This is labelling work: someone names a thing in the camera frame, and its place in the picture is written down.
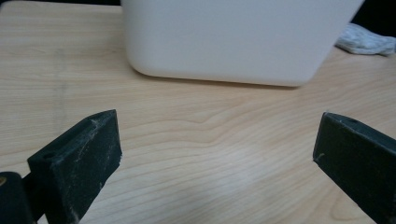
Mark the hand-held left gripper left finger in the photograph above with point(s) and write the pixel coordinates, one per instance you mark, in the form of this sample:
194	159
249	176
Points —
77	161

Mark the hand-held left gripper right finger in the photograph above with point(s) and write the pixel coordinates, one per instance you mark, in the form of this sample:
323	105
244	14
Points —
358	158

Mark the grey cloth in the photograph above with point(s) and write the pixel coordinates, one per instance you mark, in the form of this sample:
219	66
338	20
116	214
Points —
364	40

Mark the white plastic bin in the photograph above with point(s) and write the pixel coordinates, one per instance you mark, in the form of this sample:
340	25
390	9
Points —
233	40

